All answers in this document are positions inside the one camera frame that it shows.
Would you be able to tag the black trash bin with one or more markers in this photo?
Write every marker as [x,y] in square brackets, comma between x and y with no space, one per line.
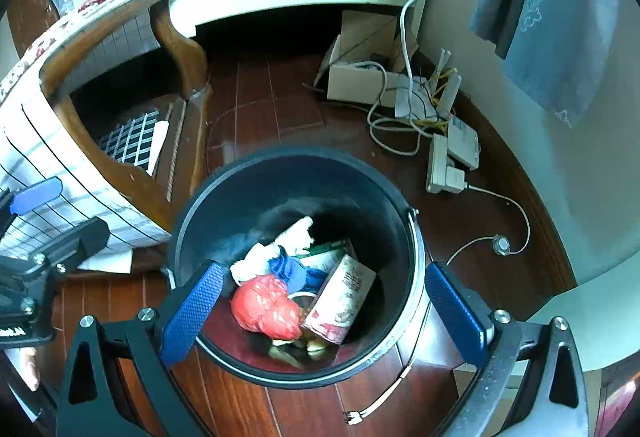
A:
[375,227]

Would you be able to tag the person's left hand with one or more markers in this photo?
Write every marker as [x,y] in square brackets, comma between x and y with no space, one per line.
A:
[29,367]

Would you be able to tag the checkered white tablecloth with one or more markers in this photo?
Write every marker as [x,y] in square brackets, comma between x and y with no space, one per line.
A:
[40,152]

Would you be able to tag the red knitted ball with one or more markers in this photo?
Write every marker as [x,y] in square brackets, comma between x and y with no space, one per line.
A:
[262,307]

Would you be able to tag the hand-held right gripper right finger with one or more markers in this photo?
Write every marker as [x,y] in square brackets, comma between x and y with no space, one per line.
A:
[457,312]

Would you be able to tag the brown wooden door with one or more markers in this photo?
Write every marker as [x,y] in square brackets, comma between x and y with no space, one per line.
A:
[30,12]

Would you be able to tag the white paper sheet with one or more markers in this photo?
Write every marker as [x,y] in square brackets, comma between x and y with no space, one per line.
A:
[107,262]

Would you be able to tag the white router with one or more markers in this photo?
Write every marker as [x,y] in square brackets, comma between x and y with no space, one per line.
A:
[415,97]

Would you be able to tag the white power strip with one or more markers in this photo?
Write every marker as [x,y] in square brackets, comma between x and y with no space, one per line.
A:
[439,162]

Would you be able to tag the open cardboard box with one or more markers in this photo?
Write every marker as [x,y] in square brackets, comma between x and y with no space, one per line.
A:
[350,84]

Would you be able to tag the white adapter box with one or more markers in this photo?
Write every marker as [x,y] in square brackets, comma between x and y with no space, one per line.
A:
[462,139]

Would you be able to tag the small red white carton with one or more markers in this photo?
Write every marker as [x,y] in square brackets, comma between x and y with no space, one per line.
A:
[340,302]

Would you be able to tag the clear white plastic bag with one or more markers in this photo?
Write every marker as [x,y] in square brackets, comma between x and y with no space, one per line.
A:
[252,263]

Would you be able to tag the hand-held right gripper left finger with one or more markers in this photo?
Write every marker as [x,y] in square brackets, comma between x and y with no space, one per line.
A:
[192,312]

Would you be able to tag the green white carton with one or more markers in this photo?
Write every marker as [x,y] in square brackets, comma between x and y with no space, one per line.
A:
[325,251]

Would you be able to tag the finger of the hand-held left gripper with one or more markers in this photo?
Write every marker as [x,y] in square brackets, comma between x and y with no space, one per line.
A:
[35,197]
[75,242]

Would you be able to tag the yellow plastic bag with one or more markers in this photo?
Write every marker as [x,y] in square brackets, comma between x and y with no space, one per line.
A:
[315,346]

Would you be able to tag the blue ball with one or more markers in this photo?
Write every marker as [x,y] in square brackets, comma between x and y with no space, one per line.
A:
[295,273]

